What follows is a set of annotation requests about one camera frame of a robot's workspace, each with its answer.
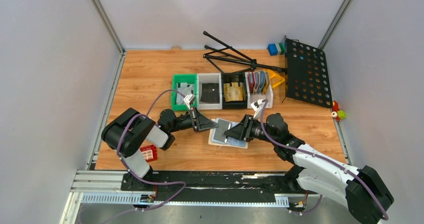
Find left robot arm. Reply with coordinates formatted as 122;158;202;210
101;107;218;178

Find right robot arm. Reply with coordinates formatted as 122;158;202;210
225;113;394;223

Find white bin with card holders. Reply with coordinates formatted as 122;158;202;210
245;71;274;109

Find black cards stack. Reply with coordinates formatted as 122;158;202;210
200;83;220;104

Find gold cards stack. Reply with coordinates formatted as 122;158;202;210
223;82;245;102

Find white cards stack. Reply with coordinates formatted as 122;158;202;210
175;83;195;105

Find white bin with black cards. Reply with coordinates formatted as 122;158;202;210
196;73;223;110

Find red card holder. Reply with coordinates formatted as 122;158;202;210
247;71;256;94

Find blue card holder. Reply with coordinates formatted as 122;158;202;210
257;71;266;94

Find green bin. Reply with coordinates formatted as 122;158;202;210
171;74;198;111

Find red toy block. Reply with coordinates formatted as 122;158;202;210
140;145;158;162

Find black tripod legs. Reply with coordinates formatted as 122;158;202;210
202;31;288;74

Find black music stand desk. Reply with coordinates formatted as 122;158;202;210
284;38;333;108

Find blue green toy block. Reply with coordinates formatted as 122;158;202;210
267;43;286;56

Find red green toy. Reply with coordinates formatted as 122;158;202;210
331;100;347;122

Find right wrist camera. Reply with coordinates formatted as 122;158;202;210
250;99;268;115

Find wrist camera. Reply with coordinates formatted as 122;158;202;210
183;93;196;110
250;99;268;115

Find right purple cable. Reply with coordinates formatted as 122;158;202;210
260;99;389;221

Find purple cable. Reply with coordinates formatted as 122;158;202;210
260;99;389;221
115;89;188;224

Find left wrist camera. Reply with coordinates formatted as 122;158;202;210
183;93;196;110

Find yellow triangle frame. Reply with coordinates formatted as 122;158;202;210
264;69;285;89

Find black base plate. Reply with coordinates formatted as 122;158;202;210
120;170;307;202

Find white slotted cable duct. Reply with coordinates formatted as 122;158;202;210
80;193;290;207

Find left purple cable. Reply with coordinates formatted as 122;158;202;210
115;89;188;224

